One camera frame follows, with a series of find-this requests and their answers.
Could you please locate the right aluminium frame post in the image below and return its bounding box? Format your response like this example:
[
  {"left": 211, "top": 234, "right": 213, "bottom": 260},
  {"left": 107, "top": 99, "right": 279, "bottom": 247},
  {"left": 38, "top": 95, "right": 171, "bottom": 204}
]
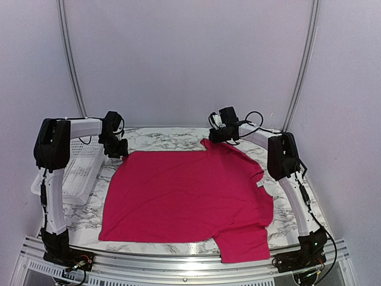
[{"left": 282, "top": 0, "right": 320, "bottom": 131}]

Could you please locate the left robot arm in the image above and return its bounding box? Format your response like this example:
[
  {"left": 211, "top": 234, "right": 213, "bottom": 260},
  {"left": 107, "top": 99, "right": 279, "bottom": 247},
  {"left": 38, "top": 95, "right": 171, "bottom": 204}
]
[{"left": 33, "top": 111, "right": 128, "bottom": 269}]

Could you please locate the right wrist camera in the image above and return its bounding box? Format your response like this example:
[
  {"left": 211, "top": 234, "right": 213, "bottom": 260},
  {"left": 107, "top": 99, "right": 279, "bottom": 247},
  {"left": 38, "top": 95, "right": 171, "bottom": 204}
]
[{"left": 208, "top": 107, "right": 239, "bottom": 129}]

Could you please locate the aluminium frame post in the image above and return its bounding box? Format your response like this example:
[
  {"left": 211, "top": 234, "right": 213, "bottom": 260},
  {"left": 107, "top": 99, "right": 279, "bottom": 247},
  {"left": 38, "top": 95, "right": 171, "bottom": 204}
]
[
  {"left": 57, "top": 0, "right": 88, "bottom": 117},
  {"left": 282, "top": 0, "right": 320, "bottom": 131}
]

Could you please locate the white plastic perforated basket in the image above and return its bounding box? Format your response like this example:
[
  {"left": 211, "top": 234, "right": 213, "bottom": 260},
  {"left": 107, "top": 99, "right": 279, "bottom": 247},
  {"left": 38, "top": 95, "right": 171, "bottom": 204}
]
[{"left": 30, "top": 136, "right": 110, "bottom": 206}]

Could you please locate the magenta t-shirt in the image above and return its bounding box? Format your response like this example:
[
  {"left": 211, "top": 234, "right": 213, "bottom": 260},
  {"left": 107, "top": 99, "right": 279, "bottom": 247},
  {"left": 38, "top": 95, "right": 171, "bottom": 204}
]
[{"left": 99, "top": 139, "right": 273, "bottom": 263}]

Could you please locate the left aluminium frame post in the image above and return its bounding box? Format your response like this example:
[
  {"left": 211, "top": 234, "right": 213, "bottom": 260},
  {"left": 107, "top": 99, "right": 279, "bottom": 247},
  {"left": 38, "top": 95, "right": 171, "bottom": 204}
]
[{"left": 57, "top": 0, "right": 88, "bottom": 117}]

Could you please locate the aluminium front rail base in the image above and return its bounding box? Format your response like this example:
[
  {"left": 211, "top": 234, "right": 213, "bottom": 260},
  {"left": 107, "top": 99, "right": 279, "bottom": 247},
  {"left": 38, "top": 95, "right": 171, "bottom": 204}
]
[{"left": 10, "top": 237, "right": 357, "bottom": 285}]

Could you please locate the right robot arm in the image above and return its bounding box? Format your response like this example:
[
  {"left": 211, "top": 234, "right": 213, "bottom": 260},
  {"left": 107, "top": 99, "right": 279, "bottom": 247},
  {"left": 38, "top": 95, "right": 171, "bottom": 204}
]
[{"left": 208, "top": 107, "right": 333, "bottom": 273}]

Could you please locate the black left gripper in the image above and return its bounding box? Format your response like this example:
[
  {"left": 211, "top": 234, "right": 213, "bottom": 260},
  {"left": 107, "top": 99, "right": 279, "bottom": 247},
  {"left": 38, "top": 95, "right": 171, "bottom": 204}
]
[{"left": 99, "top": 133, "right": 127, "bottom": 158}]

